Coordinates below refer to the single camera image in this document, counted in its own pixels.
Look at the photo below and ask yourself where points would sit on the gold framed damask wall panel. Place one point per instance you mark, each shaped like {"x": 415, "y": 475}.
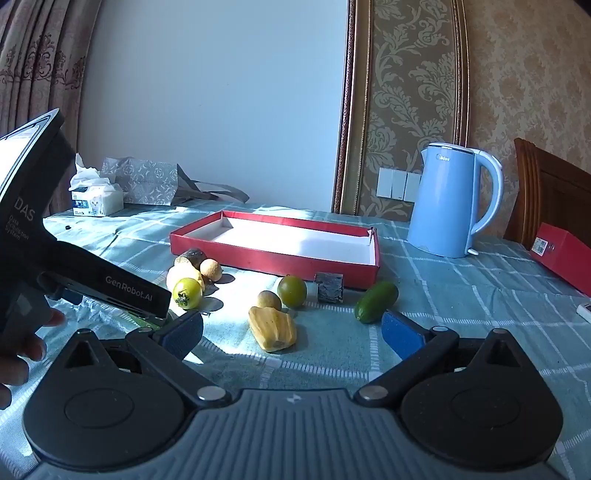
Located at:
{"x": 406, "y": 92}

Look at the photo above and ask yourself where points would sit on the white tissue pack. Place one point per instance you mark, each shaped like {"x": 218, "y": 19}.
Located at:
{"x": 99, "y": 201}

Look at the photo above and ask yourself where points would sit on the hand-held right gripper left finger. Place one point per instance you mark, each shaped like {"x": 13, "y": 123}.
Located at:
{"x": 184, "y": 332}

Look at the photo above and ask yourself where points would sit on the brown wooden chair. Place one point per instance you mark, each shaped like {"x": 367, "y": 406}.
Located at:
{"x": 554, "y": 194}

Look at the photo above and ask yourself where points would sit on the tan longan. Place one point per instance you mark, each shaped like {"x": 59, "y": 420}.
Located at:
{"x": 269, "y": 300}
{"x": 211, "y": 270}

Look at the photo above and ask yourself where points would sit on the yellow jackfruit piece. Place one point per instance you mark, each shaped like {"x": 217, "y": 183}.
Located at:
{"x": 178, "y": 277}
{"x": 272, "y": 330}

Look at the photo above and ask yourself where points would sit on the person's left hand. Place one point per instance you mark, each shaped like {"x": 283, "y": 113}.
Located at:
{"x": 54, "y": 318}

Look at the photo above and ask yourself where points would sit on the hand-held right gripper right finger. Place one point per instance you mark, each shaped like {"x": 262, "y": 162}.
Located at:
{"x": 400, "y": 334}

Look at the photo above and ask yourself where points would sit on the red cardboard box tray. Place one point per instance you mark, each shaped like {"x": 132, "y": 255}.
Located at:
{"x": 258, "y": 259}

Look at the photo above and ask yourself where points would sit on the grey patterned gift bag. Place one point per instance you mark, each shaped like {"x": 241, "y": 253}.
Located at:
{"x": 143, "y": 182}

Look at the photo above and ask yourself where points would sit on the pink embroidered curtain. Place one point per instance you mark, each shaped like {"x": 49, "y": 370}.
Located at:
{"x": 37, "y": 69}

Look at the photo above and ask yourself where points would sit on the yellow tomato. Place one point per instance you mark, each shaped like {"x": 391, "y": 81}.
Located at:
{"x": 189, "y": 290}

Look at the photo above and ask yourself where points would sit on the white remote control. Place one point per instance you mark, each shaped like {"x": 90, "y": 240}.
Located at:
{"x": 585, "y": 310}

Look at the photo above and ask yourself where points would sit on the light blue electric kettle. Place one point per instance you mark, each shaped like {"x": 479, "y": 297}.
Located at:
{"x": 443, "y": 207}

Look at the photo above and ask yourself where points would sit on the green checked tablecloth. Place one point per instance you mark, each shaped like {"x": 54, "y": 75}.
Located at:
{"x": 461, "y": 300}

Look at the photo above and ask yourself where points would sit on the green tomato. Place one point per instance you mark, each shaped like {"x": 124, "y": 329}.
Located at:
{"x": 293, "y": 290}

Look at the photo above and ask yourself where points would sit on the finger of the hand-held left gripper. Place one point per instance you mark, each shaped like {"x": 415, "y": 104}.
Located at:
{"x": 154, "y": 319}

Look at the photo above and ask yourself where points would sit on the red box with label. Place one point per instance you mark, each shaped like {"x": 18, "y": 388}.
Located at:
{"x": 572, "y": 258}

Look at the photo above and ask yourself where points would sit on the white wall switch panel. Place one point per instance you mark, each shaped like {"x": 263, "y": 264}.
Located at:
{"x": 392, "y": 183}

